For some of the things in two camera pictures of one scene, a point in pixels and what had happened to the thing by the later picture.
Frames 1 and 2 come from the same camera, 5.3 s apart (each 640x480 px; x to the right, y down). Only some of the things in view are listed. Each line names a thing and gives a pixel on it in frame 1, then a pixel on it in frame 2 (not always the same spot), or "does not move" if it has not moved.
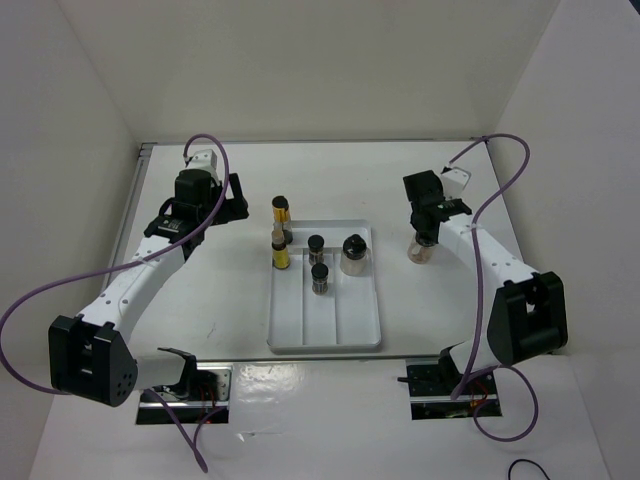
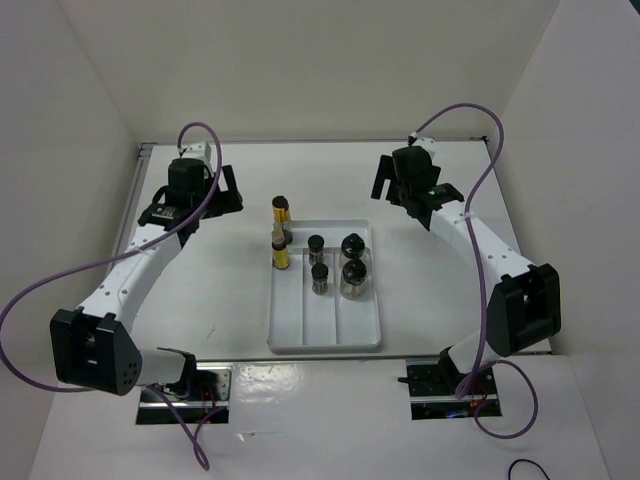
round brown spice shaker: x=421 y=251 → x=354 y=284
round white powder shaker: x=354 y=255 does not move
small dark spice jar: x=319 y=274 does not move
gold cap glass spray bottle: x=282 y=228 does not move
